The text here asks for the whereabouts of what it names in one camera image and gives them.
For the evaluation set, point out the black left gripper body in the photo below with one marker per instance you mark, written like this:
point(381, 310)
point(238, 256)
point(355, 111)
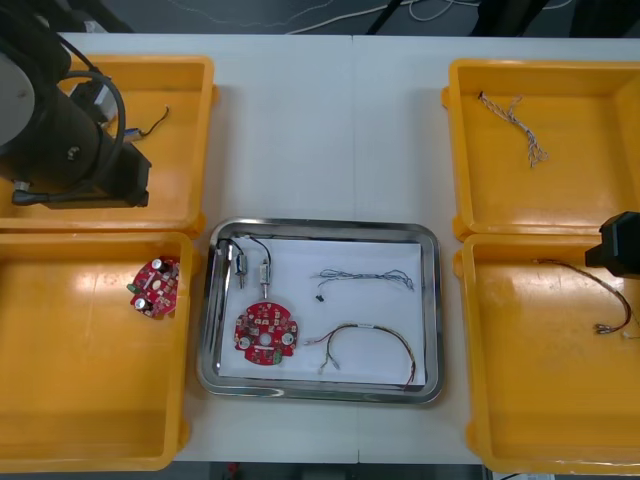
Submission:
point(127, 175)

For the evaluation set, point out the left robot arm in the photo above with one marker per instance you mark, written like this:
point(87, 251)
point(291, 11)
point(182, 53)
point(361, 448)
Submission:
point(65, 130)

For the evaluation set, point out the steel tray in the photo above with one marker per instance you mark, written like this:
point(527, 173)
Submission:
point(435, 310)

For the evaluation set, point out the black furniture base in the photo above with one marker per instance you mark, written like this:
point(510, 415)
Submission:
point(520, 17)

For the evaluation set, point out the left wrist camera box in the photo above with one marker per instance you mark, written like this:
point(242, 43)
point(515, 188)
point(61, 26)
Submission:
point(95, 100)

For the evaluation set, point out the metal solenoid with white-blue label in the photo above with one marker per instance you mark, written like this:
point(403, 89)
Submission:
point(263, 274)

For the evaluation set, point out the yellow-orange plastic bin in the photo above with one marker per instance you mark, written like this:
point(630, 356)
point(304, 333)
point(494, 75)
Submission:
point(75, 380)
point(170, 170)
point(550, 200)
point(540, 390)

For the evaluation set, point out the round red circuit board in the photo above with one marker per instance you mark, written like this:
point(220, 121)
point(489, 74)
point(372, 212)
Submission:
point(154, 286)
point(265, 332)

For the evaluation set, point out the metal solenoid with blue label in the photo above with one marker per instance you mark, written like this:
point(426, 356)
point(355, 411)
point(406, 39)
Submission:
point(134, 133)
point(240, 265)

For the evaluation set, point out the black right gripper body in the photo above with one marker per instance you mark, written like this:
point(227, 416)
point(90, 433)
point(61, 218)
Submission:
point(620, 245)

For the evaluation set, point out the black furniture leg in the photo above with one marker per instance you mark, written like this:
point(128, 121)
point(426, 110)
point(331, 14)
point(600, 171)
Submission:
point(382, 17)

